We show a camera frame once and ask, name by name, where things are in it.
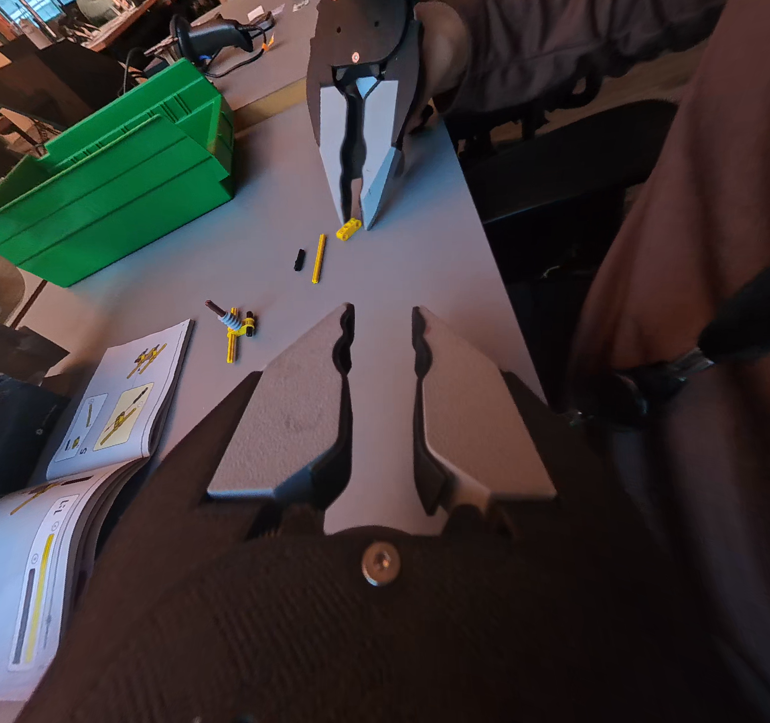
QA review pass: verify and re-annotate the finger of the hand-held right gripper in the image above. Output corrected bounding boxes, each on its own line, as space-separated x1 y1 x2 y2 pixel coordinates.
358 76 404 232
318 81 366 225

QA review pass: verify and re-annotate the green plastic storage bin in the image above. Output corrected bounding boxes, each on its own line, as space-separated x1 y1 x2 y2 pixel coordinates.
0 58 235 287

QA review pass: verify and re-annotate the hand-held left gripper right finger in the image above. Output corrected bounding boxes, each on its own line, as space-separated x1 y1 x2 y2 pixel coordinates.
411 306 558 517

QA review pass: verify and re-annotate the lego instruction booklet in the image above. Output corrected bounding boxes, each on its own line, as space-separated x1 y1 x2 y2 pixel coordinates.
0 319 196 672

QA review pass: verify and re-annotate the person's right hand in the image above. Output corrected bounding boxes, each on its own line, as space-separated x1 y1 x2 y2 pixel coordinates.
414 1 471 113

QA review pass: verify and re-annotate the black handle with metal collar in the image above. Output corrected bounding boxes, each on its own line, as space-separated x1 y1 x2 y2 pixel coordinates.
571 268 770 429

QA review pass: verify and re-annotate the person's right forearm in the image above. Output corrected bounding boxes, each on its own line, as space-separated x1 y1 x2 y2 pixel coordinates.
442 0 770 116

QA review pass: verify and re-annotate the black barcode scanner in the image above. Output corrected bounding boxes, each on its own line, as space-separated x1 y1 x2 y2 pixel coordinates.
170 13 256 65

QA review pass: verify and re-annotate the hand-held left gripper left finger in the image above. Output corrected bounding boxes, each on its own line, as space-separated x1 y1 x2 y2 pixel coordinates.
206 303 356 510

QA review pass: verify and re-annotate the yellow and grey lego assembly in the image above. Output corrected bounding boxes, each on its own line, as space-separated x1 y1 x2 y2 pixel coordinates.
205 299 256 364

